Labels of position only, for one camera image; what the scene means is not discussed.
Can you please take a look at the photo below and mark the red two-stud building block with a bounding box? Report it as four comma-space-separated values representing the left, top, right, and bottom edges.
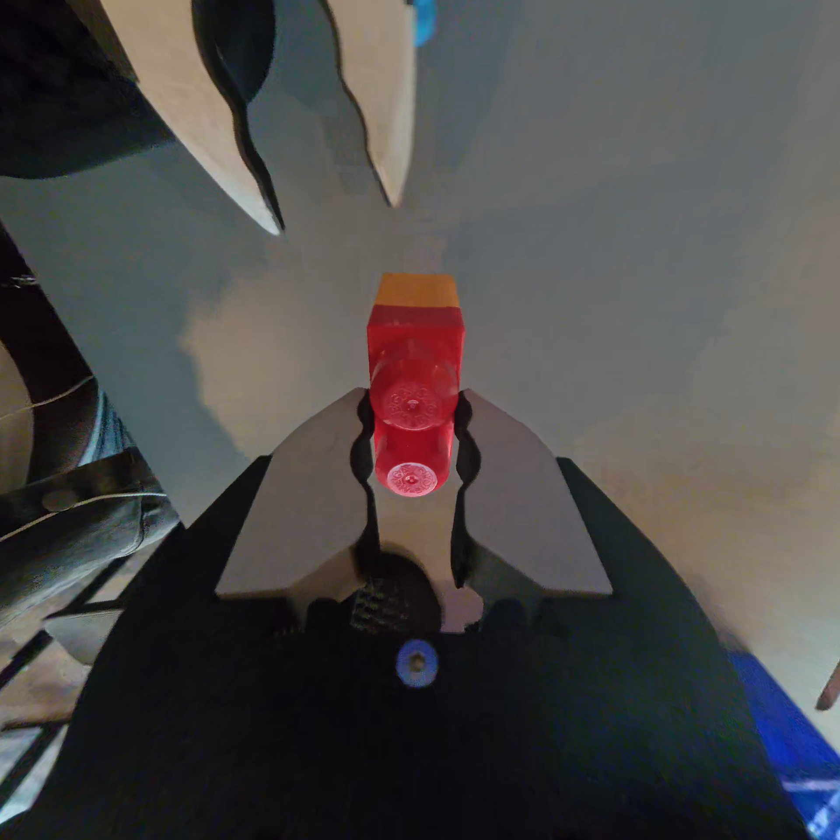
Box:
367, 305, 467, 500

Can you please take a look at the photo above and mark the orange building block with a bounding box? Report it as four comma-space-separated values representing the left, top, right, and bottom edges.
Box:
374, 272, 462, 311

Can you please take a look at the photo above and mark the person's leg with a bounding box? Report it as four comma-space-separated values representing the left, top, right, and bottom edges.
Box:
0, 224, 181, 634

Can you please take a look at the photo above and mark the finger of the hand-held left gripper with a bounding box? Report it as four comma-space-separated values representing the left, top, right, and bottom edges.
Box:
98, 0, 287, 238
325, 0, 420, 210

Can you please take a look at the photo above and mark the blue plastic bin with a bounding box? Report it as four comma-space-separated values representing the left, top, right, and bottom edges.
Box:
726, 649, 840, 840

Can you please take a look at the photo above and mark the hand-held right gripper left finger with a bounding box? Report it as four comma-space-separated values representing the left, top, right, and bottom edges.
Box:
213, 388, 378, 605

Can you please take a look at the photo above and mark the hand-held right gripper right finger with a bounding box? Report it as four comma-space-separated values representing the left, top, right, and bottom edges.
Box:
451, 388, 615, 605

